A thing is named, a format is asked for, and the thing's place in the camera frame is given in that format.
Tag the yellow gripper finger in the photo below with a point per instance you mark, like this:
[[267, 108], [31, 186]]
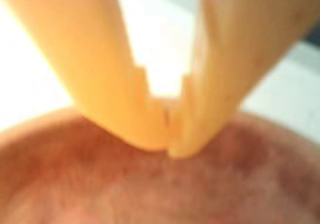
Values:
[[100, 71], [220, 71]]

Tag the round wooden bowl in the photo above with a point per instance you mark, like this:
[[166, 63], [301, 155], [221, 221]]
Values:
[[160, 189]]

